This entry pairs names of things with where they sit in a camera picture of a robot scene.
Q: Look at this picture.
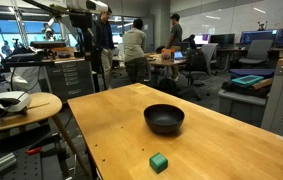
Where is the dark drawer cabinet with labels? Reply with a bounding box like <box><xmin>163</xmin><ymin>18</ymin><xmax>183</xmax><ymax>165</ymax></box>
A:
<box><xmin>45</xmin><ymin>59</ymin><xmax>96</xmax><ymax>103</ymax></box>

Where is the black stereo camera bar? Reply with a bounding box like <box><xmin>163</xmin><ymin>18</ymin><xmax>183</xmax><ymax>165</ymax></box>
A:
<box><xmin>29</xmin><ymin>40</ymin><xmax>67</xmax><ymax>50</ymax></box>

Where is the grey padded office chair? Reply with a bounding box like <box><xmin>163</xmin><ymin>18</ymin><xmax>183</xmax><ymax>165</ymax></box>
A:
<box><xmin>237</xmin><ymin>39</ymin><xmax>275</xmax><ymax>70</ymax></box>

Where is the seated person in dark clothes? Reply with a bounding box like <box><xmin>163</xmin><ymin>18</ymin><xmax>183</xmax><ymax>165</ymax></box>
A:
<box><xmin>182</xmin><ymin>33</ymin><xmax>198</xmax><ymax>51</ymax></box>

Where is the person in cap grey tee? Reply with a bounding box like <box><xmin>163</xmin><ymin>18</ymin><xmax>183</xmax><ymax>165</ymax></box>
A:
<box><xmin>165</xmin><ymin>13</ymin><xmax>184</xmax><ymax>81</ymax></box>

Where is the person in light shirt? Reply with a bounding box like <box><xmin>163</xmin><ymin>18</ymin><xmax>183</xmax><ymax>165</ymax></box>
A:
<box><xmin>122</xmin><ymin>18</ymin><xmax>148</xmax><ymax>84</ymax></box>

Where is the teal tray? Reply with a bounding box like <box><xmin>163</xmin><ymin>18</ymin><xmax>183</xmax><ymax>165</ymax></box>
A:
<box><xmin>231</xmin><ymin>74</ymin><xmax>265</xmax><ymax>88</ymax></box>

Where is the round wooden meeting table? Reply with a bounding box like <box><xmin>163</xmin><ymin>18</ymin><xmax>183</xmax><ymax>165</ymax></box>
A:
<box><xmin>146</xmin><ymin>53</ymin><xmax>187</xmax><ymax>68</ymax></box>

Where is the orange handled bar clamp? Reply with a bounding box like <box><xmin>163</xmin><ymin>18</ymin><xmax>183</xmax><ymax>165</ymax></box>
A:
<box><xmin>25</xmin><ymin>146</ymin><xmax>44</xmax><ymax>157</ymax></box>

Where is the navy blue cushion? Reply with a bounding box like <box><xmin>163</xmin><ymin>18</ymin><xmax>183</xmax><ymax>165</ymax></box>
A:
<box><xmin>229</xmin><ymin>68</ymin><xmax>276</xmax><ymax>80</ymax></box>

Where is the orange box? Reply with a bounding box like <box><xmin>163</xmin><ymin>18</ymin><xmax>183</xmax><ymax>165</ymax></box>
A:
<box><xmin>160</xmin><ymin>48</ymin><xmax>176</xmax><ymax>63</ymax></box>

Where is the white lab device on stand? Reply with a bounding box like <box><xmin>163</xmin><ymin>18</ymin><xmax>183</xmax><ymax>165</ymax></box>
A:
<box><xmin>40</xmin><ymin>17</ymin><xmax>57</xmax><ymax>42</ymax></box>

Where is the white headset device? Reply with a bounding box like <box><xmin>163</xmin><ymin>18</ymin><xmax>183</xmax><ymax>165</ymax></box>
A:
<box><xmin>0</xmin><ymin>91</ymin><xmax>32</xmax><ymax>116</ymax></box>

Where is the black optical breadboard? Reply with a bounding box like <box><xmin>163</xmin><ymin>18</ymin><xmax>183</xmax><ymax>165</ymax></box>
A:
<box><xmin>0</xmin><ymin>132</ymin><xmax>66</xmax><ymax>180</ymax></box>

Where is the small black gadget on monitor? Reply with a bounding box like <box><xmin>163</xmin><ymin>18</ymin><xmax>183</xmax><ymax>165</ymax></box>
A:
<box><xmin>256</xmin><ymin>20</ymin><xmax>269</xmax><ymax>32</ymax></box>

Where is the black flat tray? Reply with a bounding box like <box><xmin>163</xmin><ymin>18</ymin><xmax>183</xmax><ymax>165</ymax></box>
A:
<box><xmin>221</xmin><ymin>79</ymin><xmax>272</xmax><ymax>99</ymax></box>

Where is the person in dark jacket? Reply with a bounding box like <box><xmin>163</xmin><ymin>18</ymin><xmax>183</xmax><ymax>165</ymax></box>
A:
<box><xmin>94</xmin><ymin>7</ymin><xmax>116</xmax><ymax>91</ymax></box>

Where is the open laptop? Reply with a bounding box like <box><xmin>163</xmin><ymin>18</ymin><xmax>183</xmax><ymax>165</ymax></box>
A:
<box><xmin>174</xmin><ymin>50</ymin><xmax>186</xmax><ymax>61</ymax></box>

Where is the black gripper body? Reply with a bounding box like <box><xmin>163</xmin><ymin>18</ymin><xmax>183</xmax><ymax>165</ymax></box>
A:
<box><xmin>68</xmin><ymin>12</ymin><xmax>94</xmax><ymax>30</ymax></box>

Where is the black bowl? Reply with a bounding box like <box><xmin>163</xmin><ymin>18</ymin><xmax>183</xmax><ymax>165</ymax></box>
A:
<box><xmin>143</xmin><ymin>103</ymin><xmax>185</xmax><ymax>136</ymax></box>

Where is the grey plastic bin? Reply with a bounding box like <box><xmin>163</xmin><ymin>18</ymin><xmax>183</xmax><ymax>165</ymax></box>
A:
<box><xmin>218</xmin><ymin>88</ymin><xmax>269</xmax><ymax>128</ymax></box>

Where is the round wooden side table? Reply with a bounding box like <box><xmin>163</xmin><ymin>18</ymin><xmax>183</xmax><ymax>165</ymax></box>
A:
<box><xmin>0</xmin><ymin>92</ymin><xmax>91</xmax><ymax>178</ymax></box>

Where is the tan wooden block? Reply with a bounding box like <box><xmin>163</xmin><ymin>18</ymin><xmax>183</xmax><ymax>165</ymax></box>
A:
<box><xmin>251</xmin><ymin>78</ymin><xmax>274</xmax><ymax>91</ymax></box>

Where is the green block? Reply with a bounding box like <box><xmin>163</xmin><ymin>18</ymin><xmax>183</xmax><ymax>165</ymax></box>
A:
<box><xmin>149</xmin><ymin>152</ymin><xmax>169</xmax><ymax>175</ymax></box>

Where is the grey mesh office chair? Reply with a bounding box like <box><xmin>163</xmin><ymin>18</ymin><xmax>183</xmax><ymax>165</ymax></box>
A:
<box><xmin>180</xmin><ymin>42</ymin><xmax>219</xmax><ymax>101</ymax></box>

